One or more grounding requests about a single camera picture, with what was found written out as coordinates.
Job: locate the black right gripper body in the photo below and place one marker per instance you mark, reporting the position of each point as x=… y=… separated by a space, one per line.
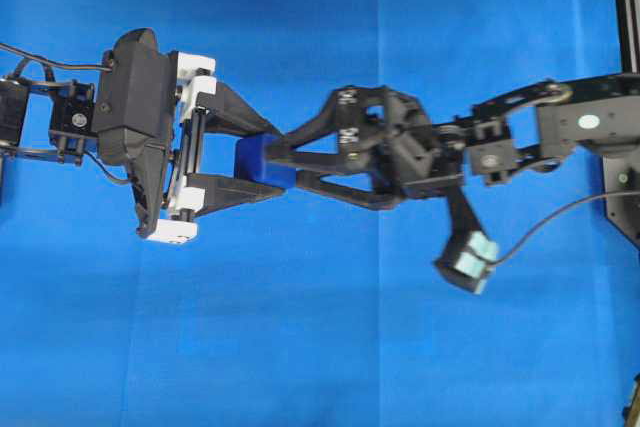
x=409 y=160

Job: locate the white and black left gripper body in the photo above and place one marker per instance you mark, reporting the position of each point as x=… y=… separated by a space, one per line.
x=195 y=88

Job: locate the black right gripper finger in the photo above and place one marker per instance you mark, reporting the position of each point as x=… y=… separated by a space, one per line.
x=344 y=115
x=313 y=182

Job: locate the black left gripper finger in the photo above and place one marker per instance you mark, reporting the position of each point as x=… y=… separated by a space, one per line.
x=221 y=192
x=228 y=113

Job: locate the blue block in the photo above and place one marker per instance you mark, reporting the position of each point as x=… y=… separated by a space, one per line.
x=251 y=163

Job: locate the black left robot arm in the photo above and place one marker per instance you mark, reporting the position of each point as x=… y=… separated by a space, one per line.
x=51 y=121

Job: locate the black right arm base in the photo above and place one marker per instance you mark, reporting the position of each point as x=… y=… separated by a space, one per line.
x=620 y=170

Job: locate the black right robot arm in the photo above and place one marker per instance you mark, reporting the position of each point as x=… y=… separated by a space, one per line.
x=532 y=128

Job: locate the blue table mat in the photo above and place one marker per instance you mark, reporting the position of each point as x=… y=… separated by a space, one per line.
x=301 y=310

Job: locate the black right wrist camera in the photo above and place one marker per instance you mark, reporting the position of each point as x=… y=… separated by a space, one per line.
x=467 y=259

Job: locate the black table frame rail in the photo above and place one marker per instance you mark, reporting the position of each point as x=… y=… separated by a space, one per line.
x=628 y=33

